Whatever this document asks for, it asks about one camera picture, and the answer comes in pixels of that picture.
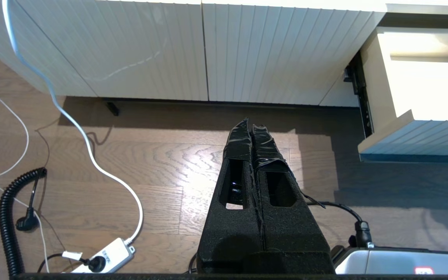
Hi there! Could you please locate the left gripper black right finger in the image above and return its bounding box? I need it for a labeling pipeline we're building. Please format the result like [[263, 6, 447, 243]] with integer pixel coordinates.
[[250, 124, 336, 273]]

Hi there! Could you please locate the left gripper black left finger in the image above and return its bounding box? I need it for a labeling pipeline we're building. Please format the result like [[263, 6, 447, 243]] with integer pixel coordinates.
[[196, 118, 266, 273]]

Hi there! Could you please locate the white cabinet drawer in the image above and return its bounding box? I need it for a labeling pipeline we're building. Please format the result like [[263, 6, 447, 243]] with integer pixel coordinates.
[[357, 26, 448, 163]]

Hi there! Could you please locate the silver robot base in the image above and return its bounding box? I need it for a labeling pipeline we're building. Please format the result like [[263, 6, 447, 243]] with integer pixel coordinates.
[[331, 245, 448, 275]]

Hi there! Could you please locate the white tv cabinet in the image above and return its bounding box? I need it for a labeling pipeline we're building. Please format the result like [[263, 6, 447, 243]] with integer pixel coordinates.
[[0, 0, 448, 107]]

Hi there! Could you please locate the white power strip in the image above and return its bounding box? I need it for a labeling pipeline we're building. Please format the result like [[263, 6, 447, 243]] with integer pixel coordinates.
[[70, 237, 136, 273]]

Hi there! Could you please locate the black cable loop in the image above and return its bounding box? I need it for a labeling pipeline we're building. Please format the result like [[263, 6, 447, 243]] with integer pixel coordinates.
[[305, 200, 373, 248]]

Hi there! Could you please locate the black plug with cable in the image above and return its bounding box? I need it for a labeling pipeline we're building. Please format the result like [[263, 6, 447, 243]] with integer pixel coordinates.
[[37, 253, 106, 273]]

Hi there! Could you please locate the black drawer slide rail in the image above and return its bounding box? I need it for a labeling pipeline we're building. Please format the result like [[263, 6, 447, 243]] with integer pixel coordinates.
[[343, 51, 375, 139]]

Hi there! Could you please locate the thick white cable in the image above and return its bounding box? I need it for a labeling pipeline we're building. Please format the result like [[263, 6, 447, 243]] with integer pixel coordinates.
[[2, 0, 144, 246]]

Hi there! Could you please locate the black coiled cable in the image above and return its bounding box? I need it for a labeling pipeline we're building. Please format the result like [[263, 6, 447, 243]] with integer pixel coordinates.
[[0, 166, 48, 277]]

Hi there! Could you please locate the thin white cable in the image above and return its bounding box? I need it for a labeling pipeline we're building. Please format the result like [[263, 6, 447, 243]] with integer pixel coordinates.
[[0, 80, 50, 273]]

